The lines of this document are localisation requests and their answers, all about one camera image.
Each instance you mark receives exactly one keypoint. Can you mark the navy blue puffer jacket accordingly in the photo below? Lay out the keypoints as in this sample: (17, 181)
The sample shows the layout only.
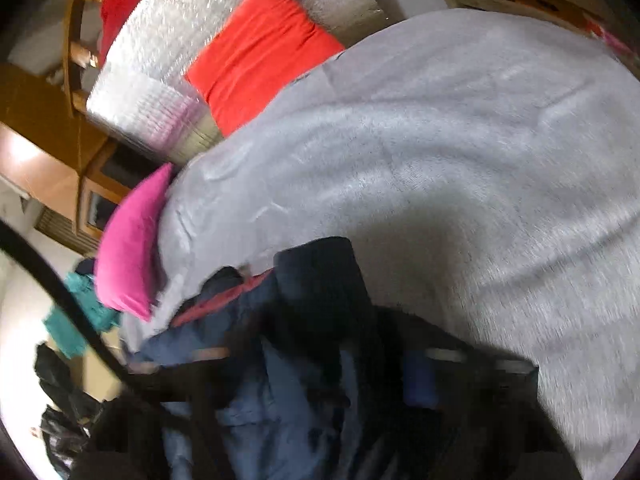
(319, 382)

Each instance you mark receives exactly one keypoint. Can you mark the red-orange pillow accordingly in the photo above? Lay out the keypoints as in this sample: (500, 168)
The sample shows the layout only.
(263, 46)

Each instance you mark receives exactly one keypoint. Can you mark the grey bed blanket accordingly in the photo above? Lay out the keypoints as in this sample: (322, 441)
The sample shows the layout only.
(485, 169)

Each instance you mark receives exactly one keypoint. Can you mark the pink pillow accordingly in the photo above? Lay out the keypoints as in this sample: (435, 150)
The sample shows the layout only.
(124, 275)

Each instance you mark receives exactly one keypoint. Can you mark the wooden cabinet at pillar base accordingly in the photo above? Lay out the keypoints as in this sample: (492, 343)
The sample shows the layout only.
(110, 175)

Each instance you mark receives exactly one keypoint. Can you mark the wooden stair railing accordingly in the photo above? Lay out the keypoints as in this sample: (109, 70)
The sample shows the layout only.
(77, 56)

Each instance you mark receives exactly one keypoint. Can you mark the black garment on sofa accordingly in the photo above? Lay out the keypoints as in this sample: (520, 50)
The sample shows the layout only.
(57, 382)

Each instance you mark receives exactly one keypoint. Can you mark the black shiny puffer jacket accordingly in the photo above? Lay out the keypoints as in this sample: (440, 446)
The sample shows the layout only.
(65, 437)

